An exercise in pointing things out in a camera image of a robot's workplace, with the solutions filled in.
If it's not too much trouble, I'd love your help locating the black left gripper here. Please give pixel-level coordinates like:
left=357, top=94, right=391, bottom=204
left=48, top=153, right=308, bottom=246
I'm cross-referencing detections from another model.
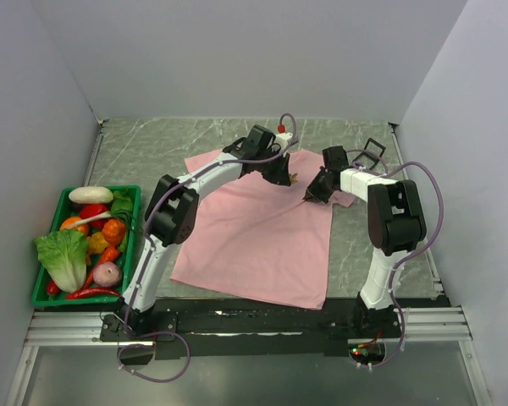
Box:
left=257, top=149, right=291, bottom=188

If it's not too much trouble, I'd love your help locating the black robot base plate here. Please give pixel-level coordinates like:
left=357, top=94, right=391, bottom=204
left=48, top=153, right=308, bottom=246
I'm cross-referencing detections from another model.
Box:
left=100, top=298, right=402, bottom=360

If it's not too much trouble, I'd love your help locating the orange fruit toy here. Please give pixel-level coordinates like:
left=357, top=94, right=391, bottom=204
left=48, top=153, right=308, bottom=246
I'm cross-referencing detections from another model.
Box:
left=59, top=217, right=90, bottom=236

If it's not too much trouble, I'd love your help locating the aluminium table edge rail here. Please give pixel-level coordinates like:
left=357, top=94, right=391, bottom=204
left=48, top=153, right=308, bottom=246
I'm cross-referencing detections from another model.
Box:
left=83, top=119, right=109, bottom=186

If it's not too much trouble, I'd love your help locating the pink t-shirt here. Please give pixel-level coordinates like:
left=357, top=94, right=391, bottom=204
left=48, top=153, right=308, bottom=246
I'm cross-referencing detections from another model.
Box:
left=170, top=150, right=355, bottom=310

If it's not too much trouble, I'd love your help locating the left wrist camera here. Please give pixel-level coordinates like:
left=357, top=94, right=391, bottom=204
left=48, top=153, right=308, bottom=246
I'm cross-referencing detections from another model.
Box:
left=275, top=124, right=298, bottom=150

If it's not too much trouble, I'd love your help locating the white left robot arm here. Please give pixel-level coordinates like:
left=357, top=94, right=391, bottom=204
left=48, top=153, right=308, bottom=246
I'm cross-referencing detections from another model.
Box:
left=114, top=123, right=297, bottom=340

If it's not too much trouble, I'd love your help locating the orange carrot toy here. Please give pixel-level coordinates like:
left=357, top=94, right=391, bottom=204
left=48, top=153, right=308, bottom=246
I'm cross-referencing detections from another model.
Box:
left=86, top=218, right=127, bottom=265

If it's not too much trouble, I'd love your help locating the yellow pepper toy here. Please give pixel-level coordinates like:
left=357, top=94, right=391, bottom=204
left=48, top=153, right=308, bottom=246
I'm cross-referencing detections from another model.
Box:
left=87, top=232, right=110, bottom=255

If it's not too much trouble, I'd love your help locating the green plastic crate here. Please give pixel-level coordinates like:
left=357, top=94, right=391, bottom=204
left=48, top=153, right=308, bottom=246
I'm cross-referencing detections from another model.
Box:
left=32, top=185, right=141, bottom=308

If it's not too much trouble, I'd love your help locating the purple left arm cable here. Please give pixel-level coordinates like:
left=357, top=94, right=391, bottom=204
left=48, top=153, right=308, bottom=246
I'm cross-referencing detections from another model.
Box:
left=117, top=112, right=300, bottom=385

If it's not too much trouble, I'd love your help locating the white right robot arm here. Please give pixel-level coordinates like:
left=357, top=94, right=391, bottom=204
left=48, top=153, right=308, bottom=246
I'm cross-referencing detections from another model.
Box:
left=304, top=146, right=427, bottom=337

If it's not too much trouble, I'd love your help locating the red chili pepper toy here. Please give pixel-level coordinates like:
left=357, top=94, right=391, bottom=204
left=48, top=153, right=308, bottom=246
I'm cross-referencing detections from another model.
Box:
left=47, top=280, right=120, bottom=300

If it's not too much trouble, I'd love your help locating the purple onion toy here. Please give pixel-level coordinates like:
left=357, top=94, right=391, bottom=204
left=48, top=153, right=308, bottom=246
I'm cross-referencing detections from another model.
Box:
left=92, top=261, right=123, bottom=288

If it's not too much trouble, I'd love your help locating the green lettuce toy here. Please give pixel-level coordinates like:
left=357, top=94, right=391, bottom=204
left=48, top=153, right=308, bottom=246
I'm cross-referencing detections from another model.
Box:
left=34, top=229, right=88, bottom=293

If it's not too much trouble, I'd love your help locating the white radish toy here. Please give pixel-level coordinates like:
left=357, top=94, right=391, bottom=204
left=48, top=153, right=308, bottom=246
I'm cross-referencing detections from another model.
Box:
left=69, top=186, right=113, bottom=204

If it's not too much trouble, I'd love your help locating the red tomato toy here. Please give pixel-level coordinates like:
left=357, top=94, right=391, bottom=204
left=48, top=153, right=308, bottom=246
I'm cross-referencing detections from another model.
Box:
left=79, top=204, right=108, bottom=230

